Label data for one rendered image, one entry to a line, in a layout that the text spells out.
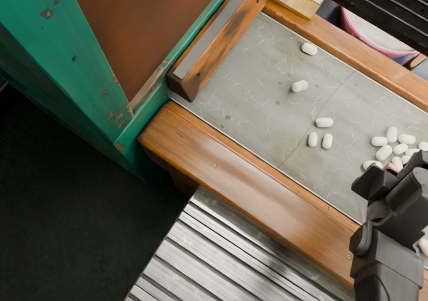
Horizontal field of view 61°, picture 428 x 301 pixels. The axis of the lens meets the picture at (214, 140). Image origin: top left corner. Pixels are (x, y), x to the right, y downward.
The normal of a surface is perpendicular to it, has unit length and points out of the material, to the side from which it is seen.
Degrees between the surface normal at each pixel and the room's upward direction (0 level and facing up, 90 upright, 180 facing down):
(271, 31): 0
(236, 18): 66
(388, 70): 0
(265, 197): 0
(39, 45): 90
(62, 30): 90
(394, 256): 31
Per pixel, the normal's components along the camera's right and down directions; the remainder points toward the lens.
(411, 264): 0.30, -0.65
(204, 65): 0.79, 0.40
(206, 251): 0.04, -0.25
